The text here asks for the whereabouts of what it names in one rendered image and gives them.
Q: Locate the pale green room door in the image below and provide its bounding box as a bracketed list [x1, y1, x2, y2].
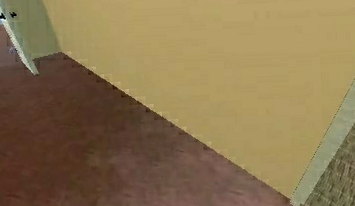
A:
[0, 0, 64, 78]

